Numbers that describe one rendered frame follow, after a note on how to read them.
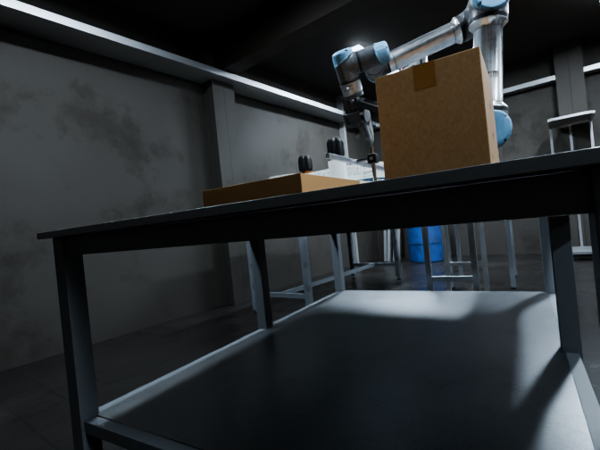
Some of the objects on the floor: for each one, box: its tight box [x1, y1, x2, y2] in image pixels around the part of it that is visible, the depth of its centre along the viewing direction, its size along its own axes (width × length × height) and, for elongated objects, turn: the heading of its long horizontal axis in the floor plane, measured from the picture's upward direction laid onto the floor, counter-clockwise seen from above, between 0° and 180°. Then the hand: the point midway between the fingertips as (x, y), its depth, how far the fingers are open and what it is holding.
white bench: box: [246, 229, 402, 313], centre depth 388 cm, size 190×75×80 cm
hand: (372, 142), depth 144 cm, fingers closed
